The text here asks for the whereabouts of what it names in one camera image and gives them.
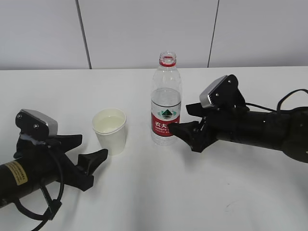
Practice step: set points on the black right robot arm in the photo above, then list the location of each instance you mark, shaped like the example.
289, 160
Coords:
286, 132

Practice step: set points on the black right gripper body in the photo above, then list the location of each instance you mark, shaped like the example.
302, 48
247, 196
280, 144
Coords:
218, 120

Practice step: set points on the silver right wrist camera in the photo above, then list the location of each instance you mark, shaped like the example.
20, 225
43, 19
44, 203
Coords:
222, 92

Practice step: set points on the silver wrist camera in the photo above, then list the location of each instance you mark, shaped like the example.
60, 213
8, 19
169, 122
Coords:
35, 126
222, 92

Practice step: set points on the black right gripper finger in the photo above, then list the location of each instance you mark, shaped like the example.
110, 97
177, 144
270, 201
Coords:
189, 132
196, 109

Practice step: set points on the white paper cup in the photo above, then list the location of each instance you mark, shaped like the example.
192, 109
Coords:
109, 126

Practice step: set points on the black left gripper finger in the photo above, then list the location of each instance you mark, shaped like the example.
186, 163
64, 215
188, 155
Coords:
64, 143
88, 163

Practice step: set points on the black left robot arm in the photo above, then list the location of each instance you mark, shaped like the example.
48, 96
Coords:
15, 182

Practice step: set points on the clear water bottle red label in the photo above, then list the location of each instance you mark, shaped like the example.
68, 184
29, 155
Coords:
165, 99

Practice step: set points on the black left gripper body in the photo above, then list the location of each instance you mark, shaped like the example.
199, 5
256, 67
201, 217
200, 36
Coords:
40, 161

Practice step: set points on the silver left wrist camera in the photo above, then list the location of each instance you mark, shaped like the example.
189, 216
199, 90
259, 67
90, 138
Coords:
35, 126

